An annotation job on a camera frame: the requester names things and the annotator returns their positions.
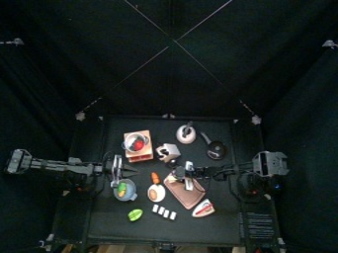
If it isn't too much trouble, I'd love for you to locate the small white plate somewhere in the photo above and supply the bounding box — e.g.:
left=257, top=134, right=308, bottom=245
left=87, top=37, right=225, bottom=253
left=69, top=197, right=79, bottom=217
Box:
left=146, top=183, right=169, bottom=204

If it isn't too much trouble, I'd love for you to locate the pinkish wooden cutting board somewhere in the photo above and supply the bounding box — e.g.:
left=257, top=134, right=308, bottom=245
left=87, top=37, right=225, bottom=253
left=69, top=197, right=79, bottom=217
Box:
left=163, top=172, right=208, bottom=211

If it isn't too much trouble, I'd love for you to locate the grey blue bowl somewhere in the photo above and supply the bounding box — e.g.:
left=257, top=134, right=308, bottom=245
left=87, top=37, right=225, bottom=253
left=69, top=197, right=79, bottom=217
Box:
left=113, top=178, right=139, bottom=203

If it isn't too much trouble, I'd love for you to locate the toy frying pan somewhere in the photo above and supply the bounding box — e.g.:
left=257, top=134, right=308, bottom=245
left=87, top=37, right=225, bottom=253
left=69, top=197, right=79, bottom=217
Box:
left=199, top=130, right=229, bottom=162

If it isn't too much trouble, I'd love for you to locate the white toy pot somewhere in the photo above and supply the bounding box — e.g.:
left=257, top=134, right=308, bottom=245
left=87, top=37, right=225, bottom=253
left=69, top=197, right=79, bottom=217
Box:
left=122, top=132, right=153, bottom=153

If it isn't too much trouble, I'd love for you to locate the white red toy slice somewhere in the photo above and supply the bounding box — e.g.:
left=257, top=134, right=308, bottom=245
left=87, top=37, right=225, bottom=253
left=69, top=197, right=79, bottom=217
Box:
left=190, top=198, right=218, bottom=219

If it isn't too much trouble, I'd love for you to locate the green toy leaf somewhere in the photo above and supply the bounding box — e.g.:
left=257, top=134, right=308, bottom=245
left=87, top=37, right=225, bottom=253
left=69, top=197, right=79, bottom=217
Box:
left=127, top=208, right=146, bottom=222

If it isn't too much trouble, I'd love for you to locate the white text label sticker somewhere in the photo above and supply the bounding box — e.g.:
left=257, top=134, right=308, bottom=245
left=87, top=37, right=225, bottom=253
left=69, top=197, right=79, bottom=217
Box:
left=245, top=211, right=278, bottom=242

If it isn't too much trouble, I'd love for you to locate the thin diagonal brace wire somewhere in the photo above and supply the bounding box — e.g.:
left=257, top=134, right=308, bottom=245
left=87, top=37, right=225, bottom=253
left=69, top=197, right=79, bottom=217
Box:
left=125, top=0, right=258, bottom=117
left=79, top=0, right=234, bottom=116

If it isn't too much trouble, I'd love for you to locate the silver frame clamp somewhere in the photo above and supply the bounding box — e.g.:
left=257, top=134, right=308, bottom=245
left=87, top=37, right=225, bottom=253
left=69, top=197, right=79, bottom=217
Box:
left=0, top=37, right=27, bottom=46
left=321, top=39, right=338, bottom=49

